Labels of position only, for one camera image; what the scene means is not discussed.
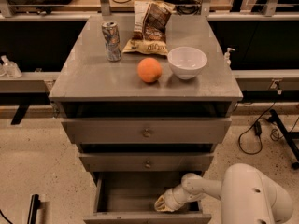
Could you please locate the white pump bottle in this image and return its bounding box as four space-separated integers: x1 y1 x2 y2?
224 48 235 66

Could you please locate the grey bottom drawer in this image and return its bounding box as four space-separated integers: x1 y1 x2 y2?
83 172 211 224

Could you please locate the grey top drawer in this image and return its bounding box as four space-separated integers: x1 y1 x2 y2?
62 118 232 144

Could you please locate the grey drawer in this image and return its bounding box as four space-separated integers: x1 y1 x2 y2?
62 118 232 144
79 152 213 172
83 172 211 224

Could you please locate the orange fruit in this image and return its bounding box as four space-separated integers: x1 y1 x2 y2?
137 58 162 83

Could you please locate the black stand leg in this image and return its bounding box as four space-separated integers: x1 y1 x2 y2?
269 109 299 170

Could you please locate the grey middle drawer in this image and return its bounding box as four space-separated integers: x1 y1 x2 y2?
79 152 213 172

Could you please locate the black bar on floor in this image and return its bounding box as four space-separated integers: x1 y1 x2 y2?
27 194 40 224

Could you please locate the grey drawer cabinet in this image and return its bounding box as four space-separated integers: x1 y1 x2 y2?
49 13 244 189

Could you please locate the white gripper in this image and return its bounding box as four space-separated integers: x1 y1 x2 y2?
154 186 190 213

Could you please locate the clear sanitizer bottle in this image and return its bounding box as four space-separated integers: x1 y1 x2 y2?
1 55 22 78

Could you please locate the white bowl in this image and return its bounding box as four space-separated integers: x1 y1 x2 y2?
167 47 207 80

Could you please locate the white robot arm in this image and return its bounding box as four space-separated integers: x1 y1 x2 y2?
154 163 293 224

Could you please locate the black power cable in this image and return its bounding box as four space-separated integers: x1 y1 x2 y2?
237 81 299 156

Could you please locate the silver drink can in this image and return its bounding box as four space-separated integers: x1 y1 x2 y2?
102 21 121 62

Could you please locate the brown chip bag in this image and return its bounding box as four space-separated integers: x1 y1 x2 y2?
122 0 175 56

